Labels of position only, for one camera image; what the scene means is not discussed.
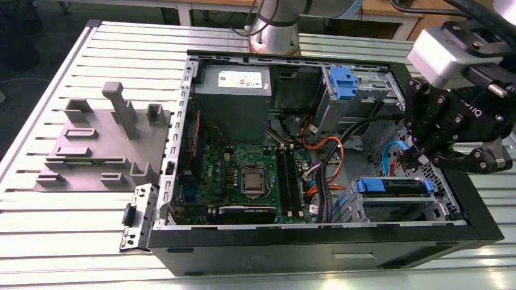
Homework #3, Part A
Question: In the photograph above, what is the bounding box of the grey parts rack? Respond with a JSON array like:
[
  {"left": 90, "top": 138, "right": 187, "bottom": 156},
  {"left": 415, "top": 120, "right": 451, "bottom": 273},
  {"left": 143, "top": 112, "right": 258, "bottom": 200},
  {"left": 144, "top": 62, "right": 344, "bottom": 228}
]
[{"left": 34, "top": 80, "right": 174, "bottom": 194}]

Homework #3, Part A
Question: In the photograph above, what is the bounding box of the blue data wire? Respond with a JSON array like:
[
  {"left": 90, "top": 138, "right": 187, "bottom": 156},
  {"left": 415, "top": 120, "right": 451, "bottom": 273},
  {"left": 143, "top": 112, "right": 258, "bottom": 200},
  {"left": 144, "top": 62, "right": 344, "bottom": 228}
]
[{"left": 380, "top": 140, "right": 416, "bottom": 178}]

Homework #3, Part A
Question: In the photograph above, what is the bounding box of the silver expansion slot bracket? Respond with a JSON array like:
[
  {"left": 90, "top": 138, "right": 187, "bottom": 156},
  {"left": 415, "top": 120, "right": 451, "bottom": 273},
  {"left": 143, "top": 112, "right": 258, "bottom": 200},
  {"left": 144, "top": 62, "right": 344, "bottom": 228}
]
[{"left": 119, "top": 182, "right": 159, "bottom": 253}]

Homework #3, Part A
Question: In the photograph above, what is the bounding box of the black graphics card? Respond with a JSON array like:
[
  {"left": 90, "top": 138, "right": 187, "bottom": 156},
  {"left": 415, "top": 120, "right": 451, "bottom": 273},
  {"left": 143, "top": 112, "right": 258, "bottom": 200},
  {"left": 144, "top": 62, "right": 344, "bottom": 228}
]
[{"left": 207, "top": 205, "right": 279, "bottom": 225}]

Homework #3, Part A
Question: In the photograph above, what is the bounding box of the black case fan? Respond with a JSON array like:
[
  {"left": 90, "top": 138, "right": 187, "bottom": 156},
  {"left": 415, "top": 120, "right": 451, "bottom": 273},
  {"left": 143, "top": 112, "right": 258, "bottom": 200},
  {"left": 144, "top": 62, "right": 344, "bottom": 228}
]
[{"left": 180, "top": 101, "right": 203, "bottom": 179}]

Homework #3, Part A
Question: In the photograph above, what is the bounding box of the blue drive latch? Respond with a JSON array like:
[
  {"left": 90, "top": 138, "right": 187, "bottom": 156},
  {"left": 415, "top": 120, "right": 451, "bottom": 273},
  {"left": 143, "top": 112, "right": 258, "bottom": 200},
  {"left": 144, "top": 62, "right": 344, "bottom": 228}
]
[{"left": 328, "top": 66, "right": 359, "bottom": 101}]

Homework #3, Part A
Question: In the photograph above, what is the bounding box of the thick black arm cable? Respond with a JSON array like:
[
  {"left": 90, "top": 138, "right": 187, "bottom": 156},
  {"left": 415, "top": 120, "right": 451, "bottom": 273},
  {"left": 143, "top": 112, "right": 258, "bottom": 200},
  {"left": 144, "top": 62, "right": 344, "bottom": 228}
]
[{"left": 442, "top": 0, "right": 510, "bottom": 28}]

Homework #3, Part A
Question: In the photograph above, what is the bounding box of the CPU socket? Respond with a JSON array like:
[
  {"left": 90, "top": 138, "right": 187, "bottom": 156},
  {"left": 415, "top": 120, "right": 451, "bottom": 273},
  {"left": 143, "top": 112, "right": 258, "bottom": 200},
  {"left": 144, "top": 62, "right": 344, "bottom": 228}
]
[{"left": 238, "top": 164, "right": 272, "bottom": 200}]

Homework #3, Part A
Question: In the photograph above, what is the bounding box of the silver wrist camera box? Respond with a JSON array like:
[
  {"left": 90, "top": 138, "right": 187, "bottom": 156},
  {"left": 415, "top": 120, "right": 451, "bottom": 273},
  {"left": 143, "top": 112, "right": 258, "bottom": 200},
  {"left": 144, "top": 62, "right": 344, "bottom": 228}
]
[{"left": 406, "top": 28, "right": 506, "bottom": 91}]

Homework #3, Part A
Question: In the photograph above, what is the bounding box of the grey power supply unit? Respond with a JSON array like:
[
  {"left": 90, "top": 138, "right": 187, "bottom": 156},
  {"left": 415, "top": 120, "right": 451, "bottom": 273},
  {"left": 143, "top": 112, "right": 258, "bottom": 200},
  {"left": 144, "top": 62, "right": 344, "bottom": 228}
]
[{"left": 188, "top": 63, "right": 272, "bottom": 146}]

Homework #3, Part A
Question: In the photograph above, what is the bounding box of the silver disk bay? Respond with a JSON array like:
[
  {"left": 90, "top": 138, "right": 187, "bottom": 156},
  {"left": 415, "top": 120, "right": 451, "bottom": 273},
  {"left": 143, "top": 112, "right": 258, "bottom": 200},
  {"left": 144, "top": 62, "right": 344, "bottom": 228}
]
[{"left": 350, "top": 176, "right": 459, "bottom": 224}]

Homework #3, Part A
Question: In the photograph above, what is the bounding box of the black bracket latch knob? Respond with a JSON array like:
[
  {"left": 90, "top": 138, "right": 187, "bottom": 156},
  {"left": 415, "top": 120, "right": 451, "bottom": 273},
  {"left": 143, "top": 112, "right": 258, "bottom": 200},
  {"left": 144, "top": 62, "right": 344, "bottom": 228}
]
[{"left": 122, "top": 204, "right": 138, "bottom": 227}]

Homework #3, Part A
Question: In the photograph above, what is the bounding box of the silver CPU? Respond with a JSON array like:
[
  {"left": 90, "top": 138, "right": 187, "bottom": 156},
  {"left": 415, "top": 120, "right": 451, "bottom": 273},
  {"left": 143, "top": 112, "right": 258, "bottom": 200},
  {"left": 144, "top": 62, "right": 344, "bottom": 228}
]
[{"left": 243, "top": 172, "right": 266, "bottom": 190}]

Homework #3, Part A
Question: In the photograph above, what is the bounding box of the power wire with black plug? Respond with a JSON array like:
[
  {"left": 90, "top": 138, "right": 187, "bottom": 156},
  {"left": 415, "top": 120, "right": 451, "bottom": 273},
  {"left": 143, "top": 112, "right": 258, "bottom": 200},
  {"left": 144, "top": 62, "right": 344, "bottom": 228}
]
[{"left": 398, "top": 147, "right": 430, "bottom": 170}]

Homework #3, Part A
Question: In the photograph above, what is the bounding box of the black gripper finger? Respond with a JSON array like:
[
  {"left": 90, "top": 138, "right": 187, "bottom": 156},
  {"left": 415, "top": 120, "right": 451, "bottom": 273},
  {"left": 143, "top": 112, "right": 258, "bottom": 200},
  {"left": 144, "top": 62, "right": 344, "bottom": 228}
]
[
  {"left": 404, "top": 77, "right": 459, "bottom": 134},
  {"left": 423, "top": 135, "right": 514, "bottom": 175}
]

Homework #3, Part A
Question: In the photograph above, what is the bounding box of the green motherboard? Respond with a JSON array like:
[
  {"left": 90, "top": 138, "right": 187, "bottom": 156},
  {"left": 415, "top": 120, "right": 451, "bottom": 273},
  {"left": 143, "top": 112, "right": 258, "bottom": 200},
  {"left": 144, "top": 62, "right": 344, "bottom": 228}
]
[{"left": 171, "top": 143, "right": 319, "bottom": 226}]

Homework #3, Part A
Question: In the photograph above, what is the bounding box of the silver drive cage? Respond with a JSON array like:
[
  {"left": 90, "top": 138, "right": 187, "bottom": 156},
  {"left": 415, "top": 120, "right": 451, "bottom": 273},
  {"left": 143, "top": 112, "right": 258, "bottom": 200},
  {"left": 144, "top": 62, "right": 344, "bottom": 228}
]
[{"left": 312, "top": 65, "right": 408, "bottom": 135}]

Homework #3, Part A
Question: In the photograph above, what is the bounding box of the black RAM slot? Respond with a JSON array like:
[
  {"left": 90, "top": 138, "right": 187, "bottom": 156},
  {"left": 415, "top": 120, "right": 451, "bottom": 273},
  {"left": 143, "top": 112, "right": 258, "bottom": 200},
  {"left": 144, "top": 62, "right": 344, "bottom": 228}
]
[{"left": 276, "top": 144, "right": 292, "bottom": 217}]

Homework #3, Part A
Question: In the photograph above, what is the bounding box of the power supply wire bundle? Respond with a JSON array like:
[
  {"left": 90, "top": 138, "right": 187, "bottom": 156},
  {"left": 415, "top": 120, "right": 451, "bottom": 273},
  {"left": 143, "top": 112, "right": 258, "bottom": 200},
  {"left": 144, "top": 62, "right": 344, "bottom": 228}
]
[{"left": 264, "top": 108, "right": 407, "bottom": 224}]

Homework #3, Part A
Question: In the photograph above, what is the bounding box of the black open PC case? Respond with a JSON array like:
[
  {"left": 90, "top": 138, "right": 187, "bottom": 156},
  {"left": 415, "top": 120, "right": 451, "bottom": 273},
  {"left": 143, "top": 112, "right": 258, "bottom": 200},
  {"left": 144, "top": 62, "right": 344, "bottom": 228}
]
[{"left": 147, "top": 50, "right": 506, "bottom": 276}]

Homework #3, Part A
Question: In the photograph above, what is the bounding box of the wooden desk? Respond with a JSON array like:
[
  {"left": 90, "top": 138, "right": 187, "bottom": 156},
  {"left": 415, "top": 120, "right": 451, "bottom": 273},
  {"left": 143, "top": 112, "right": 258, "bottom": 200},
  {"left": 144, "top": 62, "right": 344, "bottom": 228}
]
[{"left": 360, "top": 0, "right": 428, "bottom": 40}]

